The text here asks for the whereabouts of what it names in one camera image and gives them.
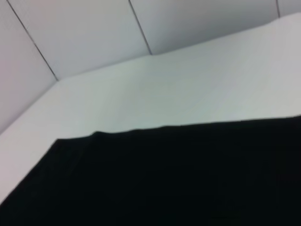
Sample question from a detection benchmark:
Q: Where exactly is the black shirt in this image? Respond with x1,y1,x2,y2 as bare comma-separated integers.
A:
0,114,301,226

